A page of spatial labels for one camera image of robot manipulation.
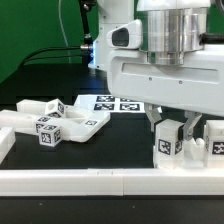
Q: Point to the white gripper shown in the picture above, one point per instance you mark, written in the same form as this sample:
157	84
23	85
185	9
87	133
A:
196	85

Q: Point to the white chair seat part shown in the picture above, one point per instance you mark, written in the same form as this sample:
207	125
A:
193	152

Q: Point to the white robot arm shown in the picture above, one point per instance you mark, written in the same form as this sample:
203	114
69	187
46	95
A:
158	52

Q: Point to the white flat chair panel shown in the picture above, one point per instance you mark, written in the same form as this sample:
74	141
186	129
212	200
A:
81	124

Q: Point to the white chair back long part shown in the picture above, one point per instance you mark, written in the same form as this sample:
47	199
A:
22	122

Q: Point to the white marker sheet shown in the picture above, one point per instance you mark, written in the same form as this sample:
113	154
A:
109	103

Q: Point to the white left rail block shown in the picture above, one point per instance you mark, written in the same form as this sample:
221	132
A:
7	140

